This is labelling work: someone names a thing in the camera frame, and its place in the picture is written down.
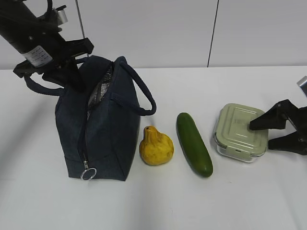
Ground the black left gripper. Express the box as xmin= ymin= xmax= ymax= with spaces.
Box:
xmin=13 ymin=38 xmax=93 ymax=92

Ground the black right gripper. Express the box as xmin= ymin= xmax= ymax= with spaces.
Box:
xmin=249 ymin=100 xmax=307 ymax=156

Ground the glass container green lid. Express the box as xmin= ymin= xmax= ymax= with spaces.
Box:
xmin=213 ymin=103 xmax=268 ymax=163

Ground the dark navy lunch bag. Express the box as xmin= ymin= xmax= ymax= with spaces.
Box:
xmin=25 ymin=56 xmax=156 ymax=181

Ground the green cucumber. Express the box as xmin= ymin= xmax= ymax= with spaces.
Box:
xmin=176 ymin=112 xmax=213 ymax=178

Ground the yellow pear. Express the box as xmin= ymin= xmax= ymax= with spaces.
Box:
xmin=139 ymin=126 xmax=175 ymax=166

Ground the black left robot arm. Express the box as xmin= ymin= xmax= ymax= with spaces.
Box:
xmin=0 ymin=0 xmax=94 ymax=95

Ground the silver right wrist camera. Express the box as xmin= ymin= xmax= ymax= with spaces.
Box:
xmin=296 ymin=76 xmax=307 ymax=96

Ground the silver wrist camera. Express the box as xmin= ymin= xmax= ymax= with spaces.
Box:
xmin=296 ymin=76 xmax=307 ymax=96
xmin=53 ymin=5 xmax=68 ymax=26

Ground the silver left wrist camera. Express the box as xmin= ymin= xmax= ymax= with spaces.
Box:
xmin=53 ymin=5 xmax=68 ymax=26

